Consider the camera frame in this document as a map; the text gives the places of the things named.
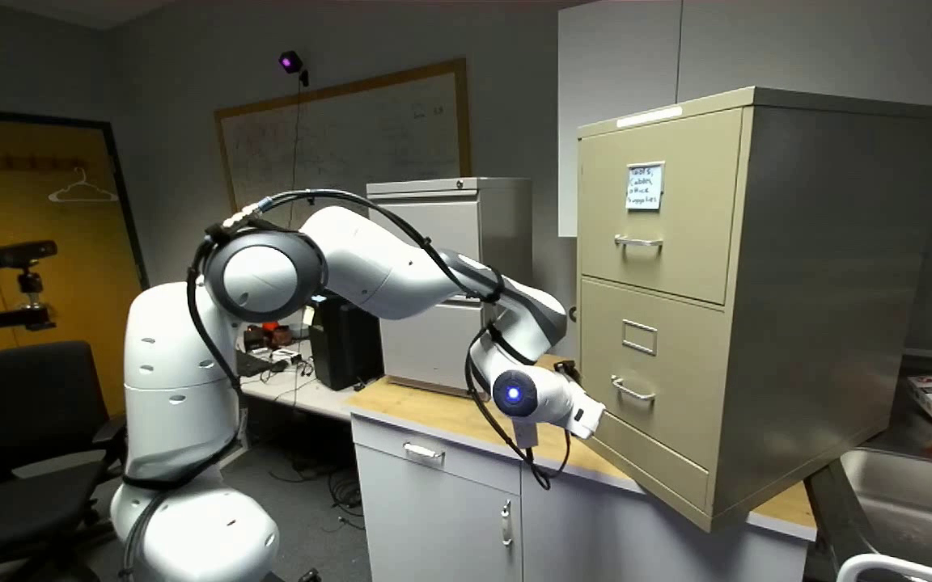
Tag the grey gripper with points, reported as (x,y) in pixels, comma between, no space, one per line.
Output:
(583,416)

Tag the beige drawer with label holder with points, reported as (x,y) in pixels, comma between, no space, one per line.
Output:
(679,359)

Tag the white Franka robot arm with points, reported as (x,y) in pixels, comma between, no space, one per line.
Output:
(175,378)

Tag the white base cabinet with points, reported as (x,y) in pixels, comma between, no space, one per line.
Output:
(638,528)

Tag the white base cabinet drawer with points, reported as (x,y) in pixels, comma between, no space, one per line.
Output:
(435,453)

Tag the grey cabinet drawer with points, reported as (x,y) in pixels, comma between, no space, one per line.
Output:
(422,350)
(454,225)

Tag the white base cabinet door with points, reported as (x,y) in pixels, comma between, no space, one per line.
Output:
(435,528)

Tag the beige drawer with label card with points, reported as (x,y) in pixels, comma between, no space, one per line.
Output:
(694,255)

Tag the grey metal filing cabinet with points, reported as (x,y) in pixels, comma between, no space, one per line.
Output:
(507,228)

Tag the beige metal filing cabinet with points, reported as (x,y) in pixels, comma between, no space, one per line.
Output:
(831,301)

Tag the white label card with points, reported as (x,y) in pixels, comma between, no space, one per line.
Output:
(645,186)

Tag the black box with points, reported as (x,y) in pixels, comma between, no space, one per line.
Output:
(345,345)

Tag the red small device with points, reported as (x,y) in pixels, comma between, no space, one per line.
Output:
(264,336)

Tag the white curved faucet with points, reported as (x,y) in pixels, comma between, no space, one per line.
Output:
(886,563)

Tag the wood framed whiteboard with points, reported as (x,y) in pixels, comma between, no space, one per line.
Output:
(378,139)

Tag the stainless steel sink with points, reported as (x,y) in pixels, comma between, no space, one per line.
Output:
(920,497)

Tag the white coat hanger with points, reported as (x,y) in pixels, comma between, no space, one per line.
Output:
(83,193)

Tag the black office chair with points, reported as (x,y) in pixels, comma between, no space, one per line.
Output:
(24,433)

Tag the camera with purple light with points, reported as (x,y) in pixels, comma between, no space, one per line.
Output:
(293,64)

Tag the black camera on stand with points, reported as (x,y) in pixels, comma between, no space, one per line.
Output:
(13,258)

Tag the yellow board with black frame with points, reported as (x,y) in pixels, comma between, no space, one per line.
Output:
(47,149)

